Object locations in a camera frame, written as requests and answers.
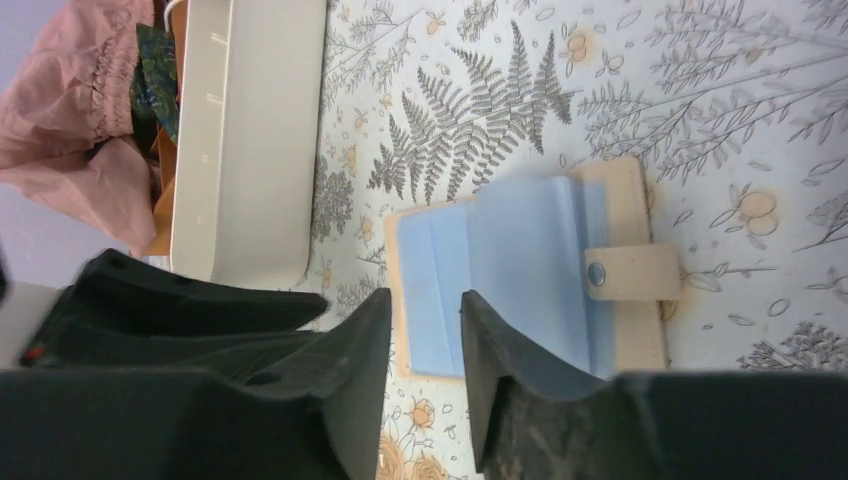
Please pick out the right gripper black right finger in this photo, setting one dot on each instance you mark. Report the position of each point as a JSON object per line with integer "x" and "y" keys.
{"x": 535, "y": 416}

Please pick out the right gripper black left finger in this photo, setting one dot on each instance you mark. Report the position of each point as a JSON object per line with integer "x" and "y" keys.
{"x": 315, "y": 414}

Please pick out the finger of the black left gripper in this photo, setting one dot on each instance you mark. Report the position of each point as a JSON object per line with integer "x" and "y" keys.
{"x": 121, "y": 312}

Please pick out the orange wooden organizer tray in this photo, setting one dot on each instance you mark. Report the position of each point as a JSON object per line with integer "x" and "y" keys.
{"x": 164, "y": 147}

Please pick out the pink crumpled cloth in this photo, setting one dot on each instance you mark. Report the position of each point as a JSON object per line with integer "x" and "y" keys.
{"x": 66, "y": 121}

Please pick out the dark green items in organizer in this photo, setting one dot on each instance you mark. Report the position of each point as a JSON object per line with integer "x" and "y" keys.
{"x": 154, "y": 87}

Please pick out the long white plastic tray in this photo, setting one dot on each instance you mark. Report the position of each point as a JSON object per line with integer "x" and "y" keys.
{"x": 248, "y": 135}

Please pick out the floral patterned table mat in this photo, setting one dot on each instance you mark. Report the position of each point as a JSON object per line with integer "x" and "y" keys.
{"x": 736, "y": 110}

